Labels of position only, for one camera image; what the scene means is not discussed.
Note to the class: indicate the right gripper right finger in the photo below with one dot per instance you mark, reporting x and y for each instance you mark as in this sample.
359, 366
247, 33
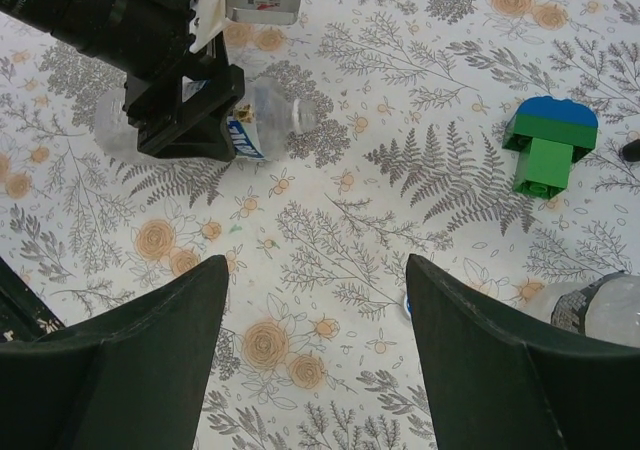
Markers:
497, 378

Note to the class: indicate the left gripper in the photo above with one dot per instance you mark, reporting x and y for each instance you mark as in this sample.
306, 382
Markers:
183, 113

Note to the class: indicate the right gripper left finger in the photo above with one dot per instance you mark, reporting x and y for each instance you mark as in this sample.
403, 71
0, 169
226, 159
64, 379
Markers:
133, 377

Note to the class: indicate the clear bottle silver label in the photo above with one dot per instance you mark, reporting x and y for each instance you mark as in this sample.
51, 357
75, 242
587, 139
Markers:
259, 125

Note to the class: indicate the white blue bottle cap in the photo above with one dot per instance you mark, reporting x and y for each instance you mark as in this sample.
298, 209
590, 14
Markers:
407, 307

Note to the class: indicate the clear bottle black label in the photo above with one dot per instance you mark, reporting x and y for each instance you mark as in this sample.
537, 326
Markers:
606, 309

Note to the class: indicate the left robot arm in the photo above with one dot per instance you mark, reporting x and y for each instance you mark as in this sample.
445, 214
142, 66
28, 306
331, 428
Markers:
141, 37

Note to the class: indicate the black base beam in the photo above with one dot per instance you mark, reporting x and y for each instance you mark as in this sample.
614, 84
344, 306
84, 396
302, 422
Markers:
23, 315

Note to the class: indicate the floral table cloth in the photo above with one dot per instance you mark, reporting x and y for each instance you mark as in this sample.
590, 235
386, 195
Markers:
413, 98

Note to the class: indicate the green blue toy bricks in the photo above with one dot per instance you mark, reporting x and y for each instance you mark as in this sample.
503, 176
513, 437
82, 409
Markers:
550, 136

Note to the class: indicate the black music stand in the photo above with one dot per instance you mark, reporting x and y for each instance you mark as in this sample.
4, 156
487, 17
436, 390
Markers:
630, 152

